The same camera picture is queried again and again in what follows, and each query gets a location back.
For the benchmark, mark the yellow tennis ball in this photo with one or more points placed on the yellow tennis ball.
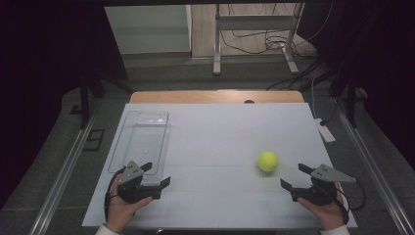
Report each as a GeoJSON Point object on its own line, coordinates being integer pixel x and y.
{"type": "Point", "coordinates": [267, 161]}

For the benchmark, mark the clear plastic container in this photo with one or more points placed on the clear plastic container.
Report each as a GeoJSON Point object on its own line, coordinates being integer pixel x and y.
{"type": "Point", "coordinates": [143, 140]}

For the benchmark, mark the aluminium rail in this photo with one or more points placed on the aluminium rail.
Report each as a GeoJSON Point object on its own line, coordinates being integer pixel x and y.
{"type": "Point", "coordinates": [62, 176]}
{"type": "Point", "coordinates": [375, 176]}

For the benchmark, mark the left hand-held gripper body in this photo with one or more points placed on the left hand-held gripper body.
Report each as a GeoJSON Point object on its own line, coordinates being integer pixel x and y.
{"type": "Point", "coordinates": [130, 187]}

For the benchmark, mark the white cabinet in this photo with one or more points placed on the white cabinet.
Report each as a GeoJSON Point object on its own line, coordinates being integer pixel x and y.
{"type": "Point", "coordinates": [150, 29]}

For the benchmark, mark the black floor frame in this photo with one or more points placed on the black floor frame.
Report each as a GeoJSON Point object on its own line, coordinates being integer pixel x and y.
{"type": "Point", "coordinates": [94, 139]}

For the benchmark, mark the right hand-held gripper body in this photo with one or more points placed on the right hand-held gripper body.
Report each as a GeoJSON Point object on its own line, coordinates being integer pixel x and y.
{"type": "Point", "coordinates": [321, 186]}

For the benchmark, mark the wooden table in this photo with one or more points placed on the wooden table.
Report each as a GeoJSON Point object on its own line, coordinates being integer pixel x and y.
{"type": "Point", "coordinates": [215, 97]}

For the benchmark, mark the person's right hand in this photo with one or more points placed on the person's right hand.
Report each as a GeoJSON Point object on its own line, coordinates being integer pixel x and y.
{"type": "Point", "coordinates": [328, 213]}

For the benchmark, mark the white power strip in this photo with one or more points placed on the white power strip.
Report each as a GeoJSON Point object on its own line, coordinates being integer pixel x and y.
{"type": "Point", "coordinates": [325, 130]}

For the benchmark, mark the person's left hand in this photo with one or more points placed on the person's left hand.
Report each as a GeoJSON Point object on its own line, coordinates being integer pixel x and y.
{"type": "Point", "coordinates": [121, 210]}

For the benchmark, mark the grey metal stand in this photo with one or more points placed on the grey metal stand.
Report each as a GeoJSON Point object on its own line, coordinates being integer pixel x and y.
{"type": "Point", "coordinates": [254, 23]}

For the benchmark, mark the black stand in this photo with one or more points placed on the black stand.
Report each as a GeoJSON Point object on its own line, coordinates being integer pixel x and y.
{"type": "Point", "coordinates": [350, 98]}
{"type": "Point", "coordinates": [85, 98]}

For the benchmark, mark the person's right white sleeve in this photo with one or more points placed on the person's right white sleeve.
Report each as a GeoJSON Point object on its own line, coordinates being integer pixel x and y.
{"type": "Point", "coordinates": [336, 231]}

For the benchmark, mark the dark curtain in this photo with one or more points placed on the dark curtain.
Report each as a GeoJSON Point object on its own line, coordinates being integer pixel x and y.
{"type": "Point", "coordinates": [385, 65]}
{"type": "Point", "coordinates": [45, 81]}

